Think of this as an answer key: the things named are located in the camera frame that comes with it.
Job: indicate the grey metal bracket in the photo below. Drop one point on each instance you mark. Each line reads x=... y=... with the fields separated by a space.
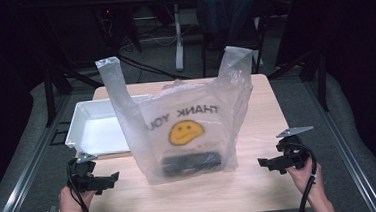
x=53 y=209

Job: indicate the person's right hand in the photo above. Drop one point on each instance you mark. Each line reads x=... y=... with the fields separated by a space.
x=303 y=179

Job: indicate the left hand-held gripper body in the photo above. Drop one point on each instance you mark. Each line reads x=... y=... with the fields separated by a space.
x=82 y=175

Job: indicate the black rectangular box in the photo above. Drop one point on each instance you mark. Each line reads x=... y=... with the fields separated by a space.
x=191 y=164

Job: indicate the white desk leg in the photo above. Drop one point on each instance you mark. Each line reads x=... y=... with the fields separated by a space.
x=178 y=36

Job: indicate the black metal stand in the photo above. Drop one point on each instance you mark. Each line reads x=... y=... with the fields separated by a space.
x=50 y=95
x=321 y=83

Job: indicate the person's left hand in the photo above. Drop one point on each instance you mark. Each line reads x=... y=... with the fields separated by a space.
x=71 y=207

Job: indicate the aluminium rail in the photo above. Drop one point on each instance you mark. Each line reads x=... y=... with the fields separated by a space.
x=346 y=148
x=21 y=184

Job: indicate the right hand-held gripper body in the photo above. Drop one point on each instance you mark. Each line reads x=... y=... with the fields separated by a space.
x=294 y=153

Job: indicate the dark blue cloth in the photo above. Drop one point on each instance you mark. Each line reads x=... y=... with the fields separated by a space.
x=226 y=13

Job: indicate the black chair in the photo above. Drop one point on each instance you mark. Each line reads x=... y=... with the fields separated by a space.
x=258 y=37

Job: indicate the clear plastic bag yellow face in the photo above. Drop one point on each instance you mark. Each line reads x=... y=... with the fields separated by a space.
x=183 y=113

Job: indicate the white plastic tray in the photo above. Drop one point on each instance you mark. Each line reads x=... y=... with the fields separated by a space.
x=97 y=132

